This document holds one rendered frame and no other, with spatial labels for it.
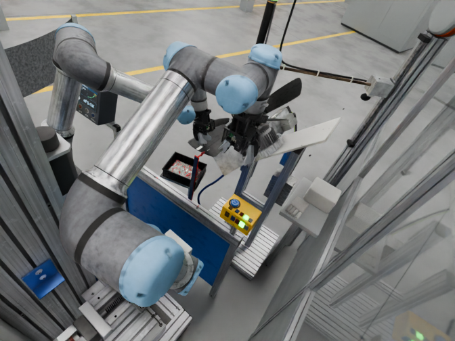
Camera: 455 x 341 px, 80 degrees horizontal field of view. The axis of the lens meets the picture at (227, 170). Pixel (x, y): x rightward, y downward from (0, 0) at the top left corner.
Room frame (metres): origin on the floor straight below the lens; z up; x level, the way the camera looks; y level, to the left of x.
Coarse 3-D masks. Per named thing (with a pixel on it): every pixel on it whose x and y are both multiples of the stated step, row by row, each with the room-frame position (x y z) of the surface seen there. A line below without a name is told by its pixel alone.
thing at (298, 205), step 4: (296, 200) 1.07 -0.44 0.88; (300, 200) 1.08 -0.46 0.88; (292, 204) 1.04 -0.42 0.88; (296, 204) 1.04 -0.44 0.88; (300, 204) 1.05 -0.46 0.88; (304, 204) 1.06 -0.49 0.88; (308, 204) 1.07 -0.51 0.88; (288, 208) 1.00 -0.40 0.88; (292, 208) 1.01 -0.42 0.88; (296, 208) 1.02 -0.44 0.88; (300, 208) 1.02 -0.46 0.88; (304, 208) 1.03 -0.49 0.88; (288, 212) 0.98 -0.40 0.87; (296, 212) 0.99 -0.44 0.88; (300, 212) 0.99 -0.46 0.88; (292, 216) 0.96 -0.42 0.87; (296, 216) 0.96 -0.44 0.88
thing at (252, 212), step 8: (240, 200) 0.80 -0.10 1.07; (224, 208) 0.74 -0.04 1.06; (240, 208) 0.76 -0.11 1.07; (248, 208) 0.77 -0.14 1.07; (256, 208) 0.78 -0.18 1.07; (224, 216) 0.73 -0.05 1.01; (240, 216) 0.72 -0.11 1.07; (248, 216) 0.73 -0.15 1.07; (256, 216) 0.74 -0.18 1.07; (232, 224) 0.71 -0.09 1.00; (248, 224) 0.69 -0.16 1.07; (248, 232) 0.69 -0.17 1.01
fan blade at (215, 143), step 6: (222, 126) 1.20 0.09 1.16; (210, 132) 1.14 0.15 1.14; (216, 132) 1.14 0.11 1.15; (222, 132) 1.15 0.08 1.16; (192, 138) 1.11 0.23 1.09; (216, 138) 1.10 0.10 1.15; (192, 144) 1.05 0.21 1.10; (198, 144) 1.05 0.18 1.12; (204, 144) 1.04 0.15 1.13; (210, 144) 1.05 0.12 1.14; (216, 144) 1.05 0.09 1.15; (198, 150) 1.00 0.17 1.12; (204, 150) 1.00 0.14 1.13; (210, 150) 1.00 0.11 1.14; (216, 150) 1.01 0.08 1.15
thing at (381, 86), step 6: (372, 78) 1.34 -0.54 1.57; (378, 78) 1.33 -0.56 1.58; (384, 78) 1.35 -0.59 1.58; (390, 78) 1.37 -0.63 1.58; (372, 84) 1.32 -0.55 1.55; (378, 84) 1.30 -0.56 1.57; (384, 84) 1.30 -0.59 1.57; (390, 84) 1.31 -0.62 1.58; (366, 90) 1.33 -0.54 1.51; (372, 90) 1.30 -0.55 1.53; (378, 90) 1.30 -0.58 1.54; (384, 90) 1.31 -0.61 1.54; (390, 90) 1.31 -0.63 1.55; (378, 96) 1.31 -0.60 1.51; (384, 96) 1.31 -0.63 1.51
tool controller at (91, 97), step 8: (88, 88) 1.09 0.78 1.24; (88, 96) 1.07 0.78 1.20; (96, 96) 1.06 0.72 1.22; (104, 96) 1.07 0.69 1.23; (112, 96) 1.12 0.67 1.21; (88, 104) 1.06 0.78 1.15; (96, 104) 1.05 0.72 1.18; (104, 104) 1.07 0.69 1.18; (112, 104) 1.11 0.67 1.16; (80, 112) 1.07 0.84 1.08; (96, 112) 1.04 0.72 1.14; (104, 112) 1.06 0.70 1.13; (112, 112) 1.11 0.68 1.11; (96, 120) 1.02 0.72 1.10; (104, 120) 1.05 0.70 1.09; (112, 120) 1.10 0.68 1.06
